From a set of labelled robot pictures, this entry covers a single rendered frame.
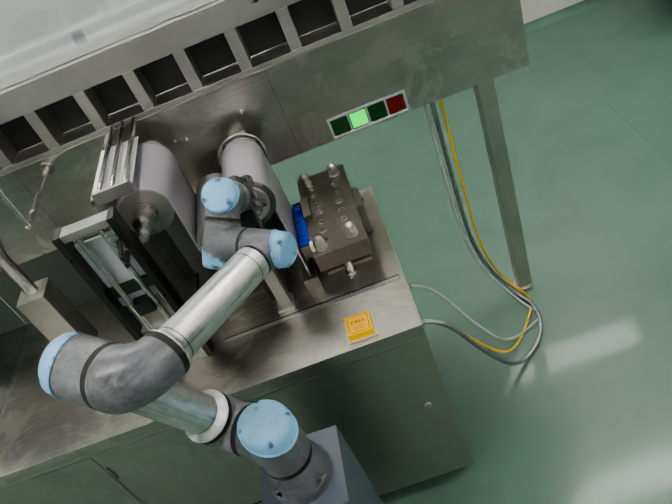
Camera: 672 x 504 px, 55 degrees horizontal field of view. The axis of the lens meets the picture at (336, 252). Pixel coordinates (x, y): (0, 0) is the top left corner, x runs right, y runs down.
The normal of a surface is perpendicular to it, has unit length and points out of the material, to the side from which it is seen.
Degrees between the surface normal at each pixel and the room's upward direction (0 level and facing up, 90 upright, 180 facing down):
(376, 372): 90
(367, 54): 90
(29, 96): 90
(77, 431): 0
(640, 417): 0
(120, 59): 90
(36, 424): 0
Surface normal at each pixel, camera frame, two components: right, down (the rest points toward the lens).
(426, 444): 0.17, 0.62
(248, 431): -0.21, -0.68
